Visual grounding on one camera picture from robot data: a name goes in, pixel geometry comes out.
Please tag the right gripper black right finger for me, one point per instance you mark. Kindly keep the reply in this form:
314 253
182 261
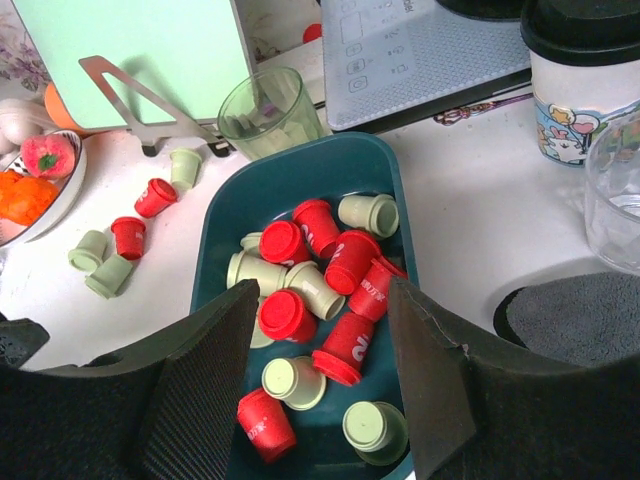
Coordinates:
481 407

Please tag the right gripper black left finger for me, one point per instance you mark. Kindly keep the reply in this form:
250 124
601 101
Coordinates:
163 407

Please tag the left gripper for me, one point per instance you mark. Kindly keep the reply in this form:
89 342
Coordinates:
20 340

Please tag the red coffee capsule bottom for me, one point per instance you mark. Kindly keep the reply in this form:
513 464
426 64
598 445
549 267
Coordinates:
266 425

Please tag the red coffee capsule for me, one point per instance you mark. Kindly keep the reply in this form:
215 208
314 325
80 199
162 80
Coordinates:
266 425
341 356
129 235
351 261
370 299
283 316
315 219
158 195
282 243

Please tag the blue cloth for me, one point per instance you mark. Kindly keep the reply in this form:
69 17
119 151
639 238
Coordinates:
587 320

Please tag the green coffee capsule lone bottom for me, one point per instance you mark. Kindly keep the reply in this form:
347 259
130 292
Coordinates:
243 266

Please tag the patterned fruit bowl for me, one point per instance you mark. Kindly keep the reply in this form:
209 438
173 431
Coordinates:
69 188

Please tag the orange mandarin right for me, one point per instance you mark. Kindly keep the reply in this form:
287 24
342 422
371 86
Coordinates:
24 199

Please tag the pink peach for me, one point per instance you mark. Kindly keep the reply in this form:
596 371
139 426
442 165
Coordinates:
50 157

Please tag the orange cup behind board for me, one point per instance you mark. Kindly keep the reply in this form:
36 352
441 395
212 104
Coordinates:
58 112

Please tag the small clear wine glass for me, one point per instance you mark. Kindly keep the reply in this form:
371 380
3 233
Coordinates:
611 205

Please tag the green iridescent stirring spoon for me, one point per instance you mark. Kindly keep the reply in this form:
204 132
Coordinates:
453 116

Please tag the green glass cup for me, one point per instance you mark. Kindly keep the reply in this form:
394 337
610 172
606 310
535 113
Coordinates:
269 112

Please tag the mint green cutting board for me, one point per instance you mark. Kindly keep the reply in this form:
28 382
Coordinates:
191 53

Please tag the grey induction cooker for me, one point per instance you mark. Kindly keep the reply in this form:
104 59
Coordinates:
388 64

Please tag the black lidded white jar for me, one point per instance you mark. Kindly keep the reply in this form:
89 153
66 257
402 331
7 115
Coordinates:
585 71

